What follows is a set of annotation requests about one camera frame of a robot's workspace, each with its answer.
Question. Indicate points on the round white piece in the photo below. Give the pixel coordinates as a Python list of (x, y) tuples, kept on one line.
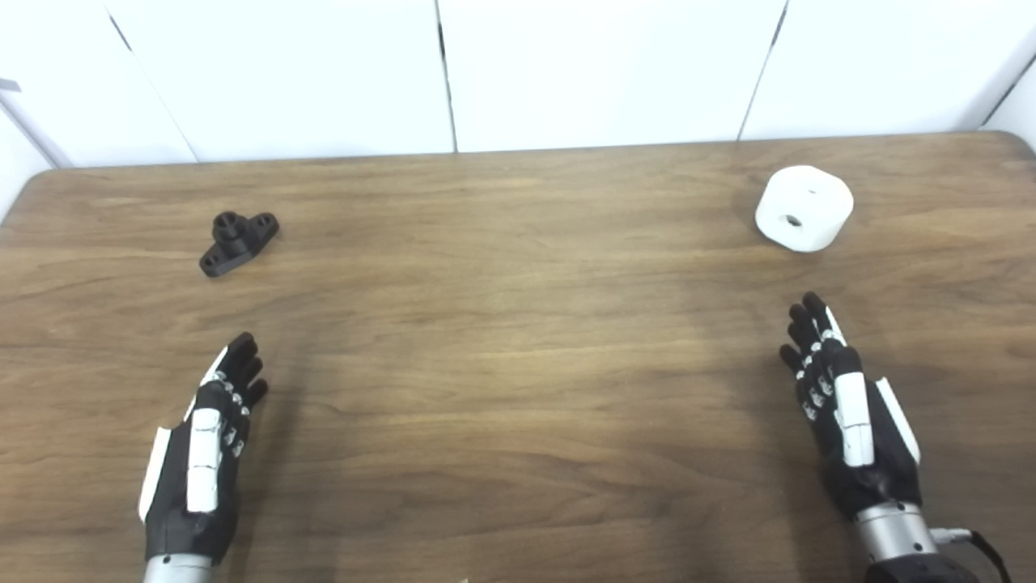
[(809, 206)]

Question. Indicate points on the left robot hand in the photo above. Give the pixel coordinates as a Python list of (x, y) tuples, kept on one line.
[(202, 453)]

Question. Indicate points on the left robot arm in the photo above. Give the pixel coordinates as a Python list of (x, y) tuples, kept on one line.
[(178, 571)]

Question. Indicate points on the black flanged holder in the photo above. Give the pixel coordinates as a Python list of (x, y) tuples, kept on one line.
[(235, 243)]

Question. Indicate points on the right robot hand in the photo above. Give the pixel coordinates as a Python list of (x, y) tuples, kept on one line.
[(854, 421)]

